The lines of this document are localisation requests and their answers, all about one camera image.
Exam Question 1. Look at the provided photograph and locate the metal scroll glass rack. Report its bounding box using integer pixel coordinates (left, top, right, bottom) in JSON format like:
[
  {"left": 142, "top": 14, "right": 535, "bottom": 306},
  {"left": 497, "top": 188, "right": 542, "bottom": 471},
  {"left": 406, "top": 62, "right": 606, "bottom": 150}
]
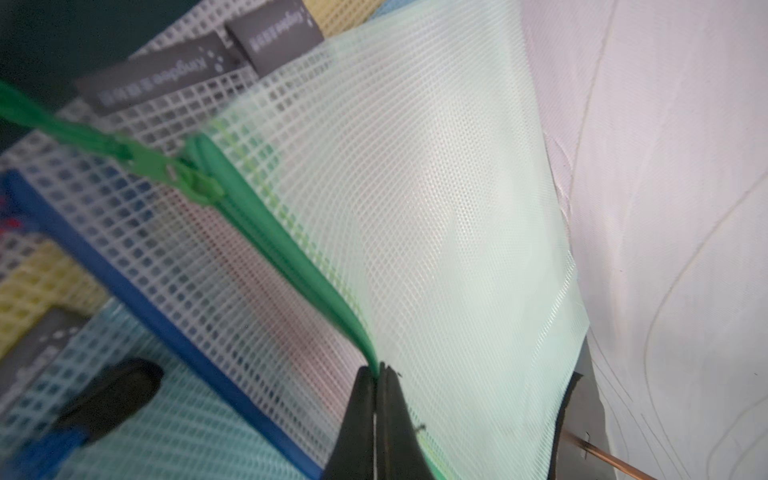
[{"left": 547, "top": 372, "right": 654, "bottom": 479}]

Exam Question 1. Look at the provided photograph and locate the light blue document bag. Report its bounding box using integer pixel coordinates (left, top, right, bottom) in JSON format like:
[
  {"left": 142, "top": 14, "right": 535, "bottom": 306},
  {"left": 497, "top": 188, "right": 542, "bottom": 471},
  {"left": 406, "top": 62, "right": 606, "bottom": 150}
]
[{"left": 1, "top": 300, "right": 303, "bottom": 479}]

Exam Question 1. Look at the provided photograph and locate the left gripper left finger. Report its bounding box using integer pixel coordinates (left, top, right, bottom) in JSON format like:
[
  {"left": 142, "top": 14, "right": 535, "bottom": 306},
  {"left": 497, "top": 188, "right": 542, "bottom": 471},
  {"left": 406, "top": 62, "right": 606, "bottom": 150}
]
[{"left": 321, "top": 366, "right": 376, "bottom": 480}]

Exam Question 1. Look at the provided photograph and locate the yellow mesh document bag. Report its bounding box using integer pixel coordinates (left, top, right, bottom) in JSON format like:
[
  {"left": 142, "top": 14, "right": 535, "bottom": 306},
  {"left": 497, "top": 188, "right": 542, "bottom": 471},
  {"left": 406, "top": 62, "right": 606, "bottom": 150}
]
[{"left": 1, "top": 233, "right": 109, "bottom": 354}]

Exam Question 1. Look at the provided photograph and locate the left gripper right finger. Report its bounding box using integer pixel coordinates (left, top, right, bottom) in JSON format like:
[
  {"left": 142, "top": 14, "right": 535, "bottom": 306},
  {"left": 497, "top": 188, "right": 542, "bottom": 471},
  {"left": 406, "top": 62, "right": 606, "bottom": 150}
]
[{"left": 375, "top": 363, "right": 434, "bottom": 480}]

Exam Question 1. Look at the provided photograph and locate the green mesh document bag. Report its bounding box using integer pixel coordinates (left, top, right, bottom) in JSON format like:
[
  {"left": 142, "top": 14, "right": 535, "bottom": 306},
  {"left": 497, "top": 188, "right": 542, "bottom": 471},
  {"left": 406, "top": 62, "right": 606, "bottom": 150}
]
[{"left": 1, "top": 1, "right": 588, "bottom": 479}]

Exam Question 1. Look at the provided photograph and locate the pink mesh document bag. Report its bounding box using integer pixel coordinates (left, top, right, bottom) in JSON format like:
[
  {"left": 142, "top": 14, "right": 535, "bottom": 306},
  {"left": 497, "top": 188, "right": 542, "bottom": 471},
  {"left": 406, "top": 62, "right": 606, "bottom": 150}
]
[{"left": 7, "top": 1, "right": 376, "bottom": 470}]

